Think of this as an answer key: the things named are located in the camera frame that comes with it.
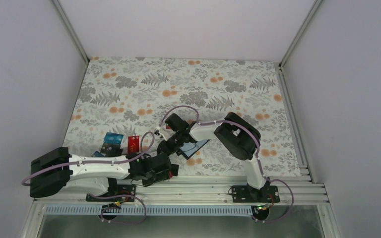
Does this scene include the black card holder wallet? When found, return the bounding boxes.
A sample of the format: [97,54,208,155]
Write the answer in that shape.
[177,140,209,160]

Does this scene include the red card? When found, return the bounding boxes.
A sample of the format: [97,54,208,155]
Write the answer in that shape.
[127,135,140,153]

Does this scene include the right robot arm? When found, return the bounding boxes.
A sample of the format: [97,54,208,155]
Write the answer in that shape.
[156,113,268,202]

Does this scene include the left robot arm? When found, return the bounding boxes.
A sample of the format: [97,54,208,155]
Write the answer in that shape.
[23,147,179,201]

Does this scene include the blue card with chip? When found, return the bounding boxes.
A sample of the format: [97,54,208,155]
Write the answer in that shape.
[100,132,124,157]

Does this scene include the blue card far left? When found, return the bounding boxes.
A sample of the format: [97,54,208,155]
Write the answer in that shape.
[92,151,105,157]

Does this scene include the floral patterned table mat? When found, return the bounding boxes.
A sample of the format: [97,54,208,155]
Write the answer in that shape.
[63,57,301,177]

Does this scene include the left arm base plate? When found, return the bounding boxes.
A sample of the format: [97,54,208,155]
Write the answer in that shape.
[85,184,136,202]

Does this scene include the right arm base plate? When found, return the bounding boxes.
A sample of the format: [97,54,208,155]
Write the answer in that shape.
[228,185,280,203]

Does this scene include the aluminium rail frame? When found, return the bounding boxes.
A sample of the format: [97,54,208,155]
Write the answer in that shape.
[34,173,330,206]

